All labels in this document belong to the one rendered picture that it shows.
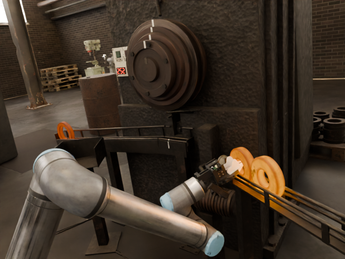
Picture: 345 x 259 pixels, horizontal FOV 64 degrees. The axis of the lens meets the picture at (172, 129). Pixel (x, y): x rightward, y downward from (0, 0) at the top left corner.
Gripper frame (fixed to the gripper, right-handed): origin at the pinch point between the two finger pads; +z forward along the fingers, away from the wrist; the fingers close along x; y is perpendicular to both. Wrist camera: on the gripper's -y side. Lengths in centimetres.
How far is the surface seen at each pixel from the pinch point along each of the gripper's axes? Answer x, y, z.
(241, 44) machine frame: 27, 38, 33
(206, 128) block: 30.0, 8.2, 1.9
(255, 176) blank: -11.4, 0.3, -1.2
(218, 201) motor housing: 10.4, -18.0, -12.9
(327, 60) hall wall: 402, -176, 450
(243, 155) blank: -3.7, 5.5, 0.4
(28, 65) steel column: 737, 92, -146
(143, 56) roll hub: 48, 51, -8
